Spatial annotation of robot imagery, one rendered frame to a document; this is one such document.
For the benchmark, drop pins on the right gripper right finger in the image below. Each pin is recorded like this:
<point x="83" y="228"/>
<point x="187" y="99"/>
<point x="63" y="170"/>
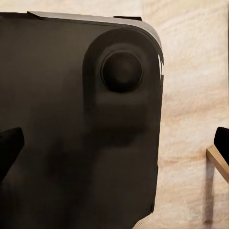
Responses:
<point x="221" y="142"/>

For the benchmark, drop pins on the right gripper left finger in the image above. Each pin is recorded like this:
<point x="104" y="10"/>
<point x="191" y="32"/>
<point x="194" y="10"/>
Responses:
<point x="11" y="143"/>

